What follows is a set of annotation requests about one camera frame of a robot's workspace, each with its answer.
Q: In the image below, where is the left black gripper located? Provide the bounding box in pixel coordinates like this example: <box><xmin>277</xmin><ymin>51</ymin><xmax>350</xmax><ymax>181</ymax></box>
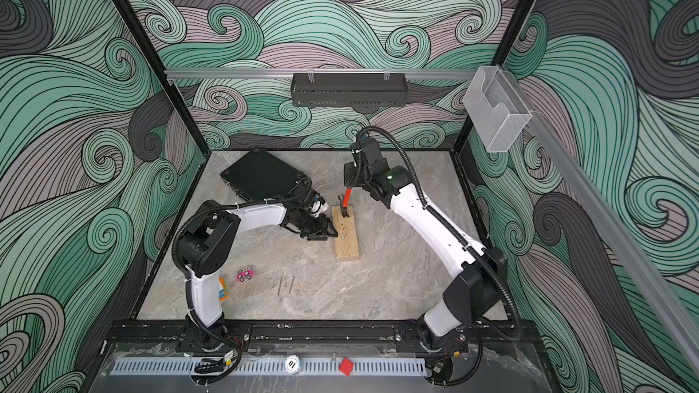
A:
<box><xmin>295</xmin><ymin>211</ymin><xmax>340</xmax><ymax>242</ymax></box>

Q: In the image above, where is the wooden block with nails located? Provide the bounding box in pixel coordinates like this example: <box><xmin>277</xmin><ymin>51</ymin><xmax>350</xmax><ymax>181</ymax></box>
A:
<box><xmin>332</xmin><ymin>206</ymin><xmax>360</xmax><ymax>261</ymax></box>

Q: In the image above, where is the claw hammer orange black handle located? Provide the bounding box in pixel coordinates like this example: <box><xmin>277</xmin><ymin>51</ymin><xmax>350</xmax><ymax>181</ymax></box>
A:
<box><xmin>339</xmin><ymin>187</ymin><xmax>352</xmax><ymax>218</ymax></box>

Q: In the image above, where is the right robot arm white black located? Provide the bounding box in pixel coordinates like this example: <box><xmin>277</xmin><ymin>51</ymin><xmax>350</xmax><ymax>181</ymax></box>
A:
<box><xmin>344</xmin><ymin>126</ymin><xmax>524</xmax><ymax>349</ymax></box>

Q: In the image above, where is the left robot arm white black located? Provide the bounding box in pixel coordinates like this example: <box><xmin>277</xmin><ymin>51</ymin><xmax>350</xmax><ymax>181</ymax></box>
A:
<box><xmin>171</xmin><ymin>180</ymin><xmax>339</xmax><ymax>351</ymax></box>

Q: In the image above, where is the black hard case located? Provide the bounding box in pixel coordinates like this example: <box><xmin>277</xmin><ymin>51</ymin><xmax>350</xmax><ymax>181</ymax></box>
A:
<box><xmin>220</xmin><ymin>150</ymin><xmax>311</xmax><ymax>201</ymax></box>

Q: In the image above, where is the pink toy car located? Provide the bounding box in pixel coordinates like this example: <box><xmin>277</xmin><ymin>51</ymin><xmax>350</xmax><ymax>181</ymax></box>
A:
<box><xmin>237</xmin><ymin>267</ymin><xmax>254</xmax><ymax>283</ymax></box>

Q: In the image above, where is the rubiks cube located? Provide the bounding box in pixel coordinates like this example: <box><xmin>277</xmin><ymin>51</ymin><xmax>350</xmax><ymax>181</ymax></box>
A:
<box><xmin>218</xmin><ymin>278</ymin><xmax>229</xmax><ymax>301</ymax></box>

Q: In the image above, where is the white round knob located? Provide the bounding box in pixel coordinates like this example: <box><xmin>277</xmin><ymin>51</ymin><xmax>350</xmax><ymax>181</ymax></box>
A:
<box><xmin>284</xmin><ymin>355</ymin><xmax>302</xmax><ymax>375</ymax></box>

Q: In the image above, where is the red cube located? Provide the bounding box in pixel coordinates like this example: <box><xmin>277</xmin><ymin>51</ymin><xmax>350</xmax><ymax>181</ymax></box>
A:
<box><xmin>339</xmin><ymin>358</ymin><xmax>355</xmax><ymax>377</ymax></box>

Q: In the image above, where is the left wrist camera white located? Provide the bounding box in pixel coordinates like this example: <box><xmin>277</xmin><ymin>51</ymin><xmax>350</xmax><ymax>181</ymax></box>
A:
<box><xmin>309</xmin><ymin>195</ymin><xmax>329</xmax><ymax>216</ymax></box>

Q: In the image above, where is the black wall tray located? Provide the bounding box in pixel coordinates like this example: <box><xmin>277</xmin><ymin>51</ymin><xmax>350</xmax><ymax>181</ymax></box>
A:
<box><xmin>291</xmin><ymin>72</ymin><xmax>409</xmax><ymax>109</ymax></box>

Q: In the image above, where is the clear mesh wall holder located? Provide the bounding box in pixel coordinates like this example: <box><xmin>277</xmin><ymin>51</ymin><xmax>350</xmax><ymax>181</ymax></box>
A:
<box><xmin>462</xmin><ymin>65</ymin><xmax>532</xmax><ymax>153</ymax></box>

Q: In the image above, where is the white slotted cable duct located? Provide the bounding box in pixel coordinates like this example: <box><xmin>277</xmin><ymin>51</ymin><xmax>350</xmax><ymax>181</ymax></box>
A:
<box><xmin>108</xmin><ymin>357</ymin><xmax>427</xmax><ymax>378</ymax></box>

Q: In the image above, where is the aluminium wall rail back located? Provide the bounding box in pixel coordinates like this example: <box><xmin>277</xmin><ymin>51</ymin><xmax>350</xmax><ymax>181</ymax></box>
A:
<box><xmin>164</xmin><ymin>67</ymin><xmax>476</xmax><ymax>81</ymax></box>

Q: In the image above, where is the aluminium wall rail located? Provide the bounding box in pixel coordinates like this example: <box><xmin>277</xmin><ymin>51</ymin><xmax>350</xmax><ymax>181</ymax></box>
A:
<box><xmin>503</xmin><ymin>71</ymin><xmax>698</xmax><ymax>373</ymax></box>
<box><xmin>164</xmin><ymin>67</ymin><xmax>476</xmax><ymax>81</ymax></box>

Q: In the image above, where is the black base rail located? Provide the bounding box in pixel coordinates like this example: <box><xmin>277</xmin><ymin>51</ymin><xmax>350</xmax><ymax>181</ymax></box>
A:
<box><xmin>99</xmin><ymin>319</ymin><xmax>544</xmax><ymax>357</ymax></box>

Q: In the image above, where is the aluminium wall rail right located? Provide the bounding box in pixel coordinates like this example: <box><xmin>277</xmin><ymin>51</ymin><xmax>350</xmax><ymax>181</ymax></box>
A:
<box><xmin>503</xmin><ymin>71</ymin><xmax>698</xmax><ymax>373</ymax></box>

